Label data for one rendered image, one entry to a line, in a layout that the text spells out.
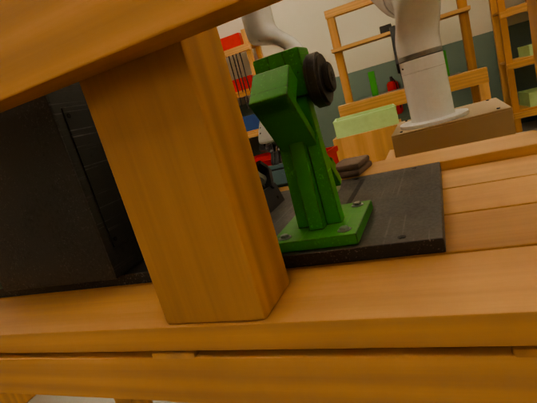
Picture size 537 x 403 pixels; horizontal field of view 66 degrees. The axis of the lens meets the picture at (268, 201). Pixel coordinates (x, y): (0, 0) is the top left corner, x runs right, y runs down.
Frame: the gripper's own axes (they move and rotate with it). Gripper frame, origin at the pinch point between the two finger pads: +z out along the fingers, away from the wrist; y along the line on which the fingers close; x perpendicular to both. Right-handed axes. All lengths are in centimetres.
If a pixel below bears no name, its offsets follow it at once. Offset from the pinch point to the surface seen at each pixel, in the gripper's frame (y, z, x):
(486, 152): -50, 13, 8
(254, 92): -22, 18, 55
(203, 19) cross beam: -27, 24, 73
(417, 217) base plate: -38, 32, 35
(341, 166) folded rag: -20.3, 9.7, 8.4
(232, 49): 207, -345, -310
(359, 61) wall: 52, -333, -402
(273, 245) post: -22, 37, 50
